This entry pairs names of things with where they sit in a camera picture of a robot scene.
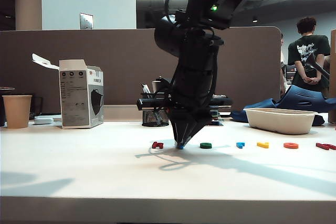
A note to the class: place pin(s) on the brown paper cup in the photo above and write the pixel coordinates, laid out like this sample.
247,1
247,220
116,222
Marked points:
17,112

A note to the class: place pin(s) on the yellow letter magnet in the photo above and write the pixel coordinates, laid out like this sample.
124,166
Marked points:
262,145

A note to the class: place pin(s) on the blue letter r magnet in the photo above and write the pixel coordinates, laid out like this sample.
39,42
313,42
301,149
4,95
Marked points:
239,145

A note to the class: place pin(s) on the letter magnet pack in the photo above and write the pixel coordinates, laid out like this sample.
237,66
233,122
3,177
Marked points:
215,113
215,118
217,123

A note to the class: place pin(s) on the person in dark t-shirt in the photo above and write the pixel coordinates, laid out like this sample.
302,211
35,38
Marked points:
307,53

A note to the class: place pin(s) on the dark red wide letter magnet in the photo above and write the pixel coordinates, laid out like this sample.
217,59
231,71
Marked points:
325,146

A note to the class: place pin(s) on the white earbuds case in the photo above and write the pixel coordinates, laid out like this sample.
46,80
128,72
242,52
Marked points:
43,120

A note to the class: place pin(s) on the red letter h magnet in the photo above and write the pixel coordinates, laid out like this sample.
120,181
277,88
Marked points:
157,145

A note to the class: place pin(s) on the black white marker pen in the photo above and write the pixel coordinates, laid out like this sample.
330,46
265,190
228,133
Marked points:
146,88

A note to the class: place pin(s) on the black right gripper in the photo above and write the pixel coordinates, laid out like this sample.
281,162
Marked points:
189,104

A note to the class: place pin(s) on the beige oval pulp tray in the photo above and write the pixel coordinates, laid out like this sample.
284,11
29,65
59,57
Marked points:
280,123

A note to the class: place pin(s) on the metal wall plate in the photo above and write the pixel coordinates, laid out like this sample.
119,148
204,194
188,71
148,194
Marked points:
86,21

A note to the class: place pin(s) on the black mesh pen holder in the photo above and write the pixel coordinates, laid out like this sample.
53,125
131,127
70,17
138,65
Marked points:
152,117

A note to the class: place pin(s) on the green letter o magnet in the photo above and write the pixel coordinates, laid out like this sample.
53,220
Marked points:
205,146

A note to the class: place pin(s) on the blue letter i magnet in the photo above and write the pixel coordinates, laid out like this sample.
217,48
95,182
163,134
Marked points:
180,146

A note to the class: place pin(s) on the brown desk partition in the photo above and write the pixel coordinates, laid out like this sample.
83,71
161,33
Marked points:
105,64

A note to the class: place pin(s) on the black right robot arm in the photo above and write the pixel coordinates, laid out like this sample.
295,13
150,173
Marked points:
194,51

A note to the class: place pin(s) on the orange letter o magnet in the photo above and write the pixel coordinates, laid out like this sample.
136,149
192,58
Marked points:
291,145

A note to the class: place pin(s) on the white grey mask box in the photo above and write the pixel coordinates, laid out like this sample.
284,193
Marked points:
75,98

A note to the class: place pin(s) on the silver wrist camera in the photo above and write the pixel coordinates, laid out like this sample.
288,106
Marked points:
157,85

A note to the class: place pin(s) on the black angled bar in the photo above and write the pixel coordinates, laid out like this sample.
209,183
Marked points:
313,62

